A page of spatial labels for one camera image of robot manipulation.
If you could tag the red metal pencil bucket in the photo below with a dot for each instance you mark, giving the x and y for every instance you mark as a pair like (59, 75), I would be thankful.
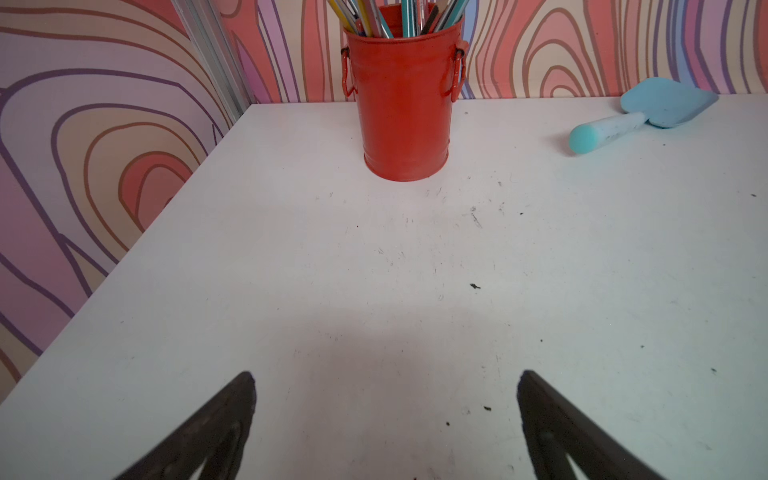
(405, 89)

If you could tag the aluminium frame post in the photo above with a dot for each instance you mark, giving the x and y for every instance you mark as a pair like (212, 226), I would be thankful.
(203, 24)

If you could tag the light blue spatula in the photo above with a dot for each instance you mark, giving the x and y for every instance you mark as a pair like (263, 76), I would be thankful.
(660, 102)

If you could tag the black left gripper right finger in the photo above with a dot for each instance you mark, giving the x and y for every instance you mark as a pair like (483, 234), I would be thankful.
(559, 436)

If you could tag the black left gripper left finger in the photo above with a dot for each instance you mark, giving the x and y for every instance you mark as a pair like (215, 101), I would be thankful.
(210, 443)

